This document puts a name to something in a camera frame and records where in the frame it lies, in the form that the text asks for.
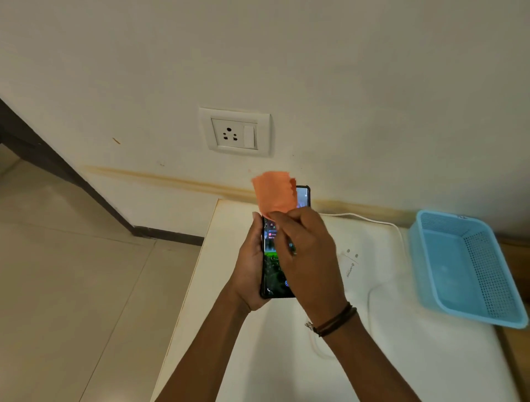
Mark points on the person's left hand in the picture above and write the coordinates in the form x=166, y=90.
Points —
x=247, y=269

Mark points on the person's right hand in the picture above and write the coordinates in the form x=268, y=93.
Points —
x=310, y=265

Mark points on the person's right fingers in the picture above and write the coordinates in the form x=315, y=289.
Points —
x=285, y=232

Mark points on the person's left thumb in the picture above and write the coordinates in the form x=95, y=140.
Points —
x=257, y=232

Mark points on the black smartphone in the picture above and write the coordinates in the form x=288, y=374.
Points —
x=275, y=265

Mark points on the orange cleaning cloth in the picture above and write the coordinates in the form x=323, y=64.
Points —
x=275, y=192

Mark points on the person's left forearm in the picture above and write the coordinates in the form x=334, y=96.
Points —
x=207, y=352

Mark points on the person's right forearm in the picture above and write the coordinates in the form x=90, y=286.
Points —
x=364, y=360

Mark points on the light blue plastic basket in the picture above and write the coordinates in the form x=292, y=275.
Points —
x=461, y=265

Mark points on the white wall socket plate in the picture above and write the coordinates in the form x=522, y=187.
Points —
x=234, y=131

